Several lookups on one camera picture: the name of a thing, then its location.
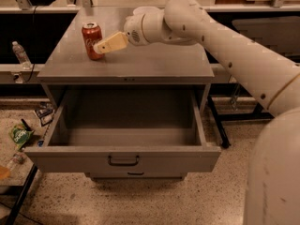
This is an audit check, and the clear plastic water bottle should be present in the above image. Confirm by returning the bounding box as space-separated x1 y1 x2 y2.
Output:
12 41 32 70

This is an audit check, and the black drawer handle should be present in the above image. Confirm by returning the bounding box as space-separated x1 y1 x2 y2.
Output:
108 156 140 167

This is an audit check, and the green snack bag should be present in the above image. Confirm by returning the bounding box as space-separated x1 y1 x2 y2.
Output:
9 124 34 150

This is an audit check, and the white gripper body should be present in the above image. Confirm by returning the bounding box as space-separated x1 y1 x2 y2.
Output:
124 14 145 46

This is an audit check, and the grey metal cabinet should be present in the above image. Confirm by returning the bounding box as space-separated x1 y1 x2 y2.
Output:
37 6 216 113

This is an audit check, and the dark snack packet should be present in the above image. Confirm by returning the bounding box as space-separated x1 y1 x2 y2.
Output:
35 102 54 127

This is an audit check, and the red coke can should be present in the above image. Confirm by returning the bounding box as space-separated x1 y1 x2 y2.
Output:
82 22 103 60

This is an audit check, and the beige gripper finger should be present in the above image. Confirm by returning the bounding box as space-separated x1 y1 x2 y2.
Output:
93 32 128 54

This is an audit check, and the open grey top drawer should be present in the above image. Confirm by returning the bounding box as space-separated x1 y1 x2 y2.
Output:
25 87 221 173

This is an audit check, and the white ceramic bowl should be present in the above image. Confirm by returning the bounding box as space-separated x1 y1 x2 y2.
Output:
133 7 160 16

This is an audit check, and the black stand leg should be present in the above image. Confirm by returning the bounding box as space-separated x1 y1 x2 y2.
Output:
5 165 38 225

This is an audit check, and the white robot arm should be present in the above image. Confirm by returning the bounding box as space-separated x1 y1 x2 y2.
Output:
94 0 300 225

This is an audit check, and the plastic bottle on floor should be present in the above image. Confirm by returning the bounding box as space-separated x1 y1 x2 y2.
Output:
7 151 26 172

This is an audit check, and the dark office chair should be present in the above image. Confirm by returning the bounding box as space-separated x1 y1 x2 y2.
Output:
232 16 300 61

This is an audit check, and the black table leg frame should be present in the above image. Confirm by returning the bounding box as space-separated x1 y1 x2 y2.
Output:
206 95 275 149

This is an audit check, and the lower drawer with handle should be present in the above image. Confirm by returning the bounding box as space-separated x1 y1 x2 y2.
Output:
84 172 187 180

